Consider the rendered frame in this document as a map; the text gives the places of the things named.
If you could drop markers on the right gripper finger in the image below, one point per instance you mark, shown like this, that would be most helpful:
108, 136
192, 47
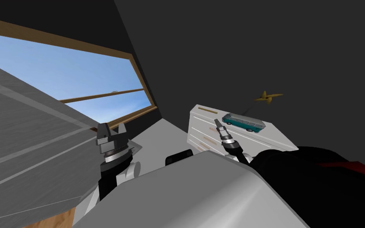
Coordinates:
217, 123

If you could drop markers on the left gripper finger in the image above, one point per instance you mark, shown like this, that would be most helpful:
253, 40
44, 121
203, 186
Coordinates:
122, 129
104, 130

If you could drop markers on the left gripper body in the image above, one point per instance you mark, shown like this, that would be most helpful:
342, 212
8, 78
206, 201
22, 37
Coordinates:
114, 144

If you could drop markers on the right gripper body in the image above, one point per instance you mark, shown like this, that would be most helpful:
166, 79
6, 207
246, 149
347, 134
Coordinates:
224, 133

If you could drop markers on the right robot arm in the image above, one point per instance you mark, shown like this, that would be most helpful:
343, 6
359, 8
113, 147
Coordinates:
299, 190

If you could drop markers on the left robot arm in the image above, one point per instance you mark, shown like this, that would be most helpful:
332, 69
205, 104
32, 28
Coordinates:
114, 175

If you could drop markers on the white drawer chest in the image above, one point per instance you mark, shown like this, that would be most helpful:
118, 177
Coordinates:
207, 133

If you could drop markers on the wooden framed window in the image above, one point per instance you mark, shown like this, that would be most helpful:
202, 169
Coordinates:
59, 72

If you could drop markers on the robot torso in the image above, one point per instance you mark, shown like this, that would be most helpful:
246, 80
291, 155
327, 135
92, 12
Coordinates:
185, 196

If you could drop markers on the gold star wall ornament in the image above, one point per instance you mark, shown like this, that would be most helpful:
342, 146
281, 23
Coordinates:
267, 98

